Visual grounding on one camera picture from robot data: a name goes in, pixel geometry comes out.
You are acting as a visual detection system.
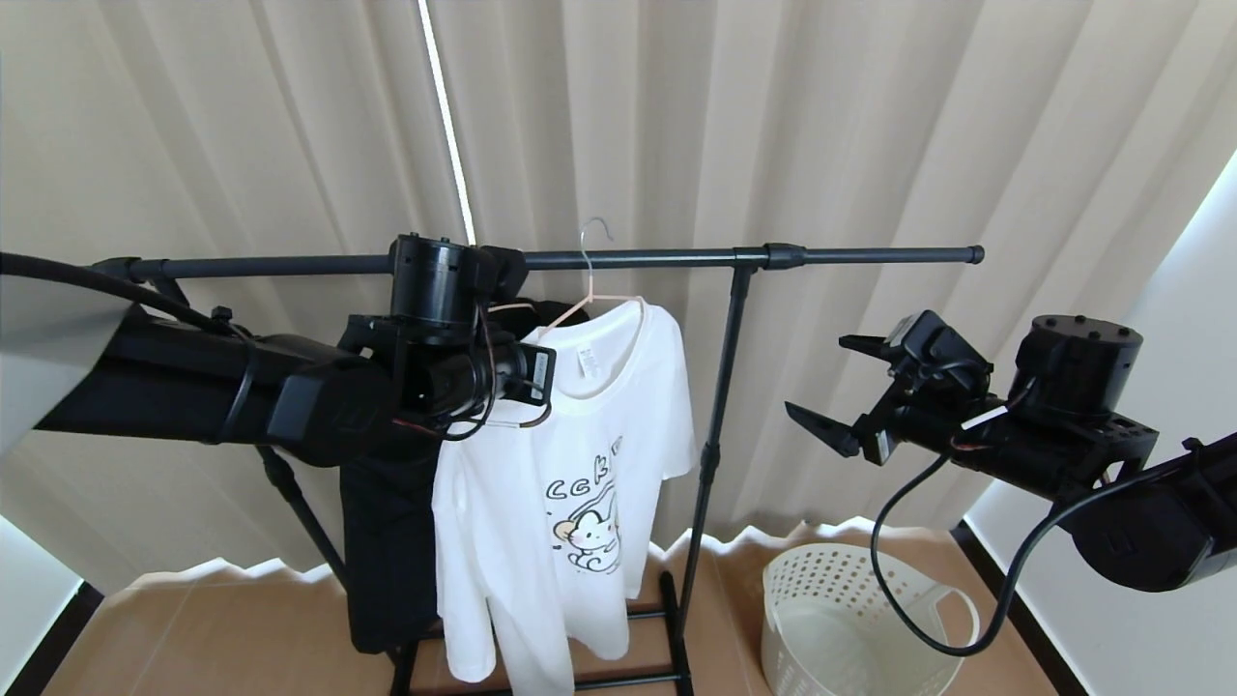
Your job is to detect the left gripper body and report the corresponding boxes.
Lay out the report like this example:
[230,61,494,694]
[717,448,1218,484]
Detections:
[400,338,559,426]

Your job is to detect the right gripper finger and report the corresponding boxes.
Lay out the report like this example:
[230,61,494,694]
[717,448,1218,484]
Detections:
[784,400,863,459]
[838,333,896,365]

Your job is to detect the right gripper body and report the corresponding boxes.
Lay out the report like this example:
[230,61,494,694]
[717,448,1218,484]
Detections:
[859,398,1018,468]

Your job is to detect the white garment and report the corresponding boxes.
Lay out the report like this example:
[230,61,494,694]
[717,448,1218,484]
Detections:
[429,300,699,696]

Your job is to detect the black shorts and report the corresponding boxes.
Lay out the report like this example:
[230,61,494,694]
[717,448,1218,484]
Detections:
[337,300,592,657]

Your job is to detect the black clothes rack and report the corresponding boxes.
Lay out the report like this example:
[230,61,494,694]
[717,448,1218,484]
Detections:
[90,242,987,696]

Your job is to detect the white laundry basket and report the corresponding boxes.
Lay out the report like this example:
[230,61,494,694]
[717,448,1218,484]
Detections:
[760,542,983,696]

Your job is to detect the beige curtain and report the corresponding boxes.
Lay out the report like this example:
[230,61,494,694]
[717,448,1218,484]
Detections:
[0,0,1237,593]

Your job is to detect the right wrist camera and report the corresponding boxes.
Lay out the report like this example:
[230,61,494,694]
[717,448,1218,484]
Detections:
[883,309,995,399]

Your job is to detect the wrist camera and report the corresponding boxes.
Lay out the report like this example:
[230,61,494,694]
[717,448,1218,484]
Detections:
[883,309,995,399]
[479,244,531,302]

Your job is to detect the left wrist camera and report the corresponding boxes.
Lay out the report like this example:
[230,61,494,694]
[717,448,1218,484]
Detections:
[479,244,531,302]

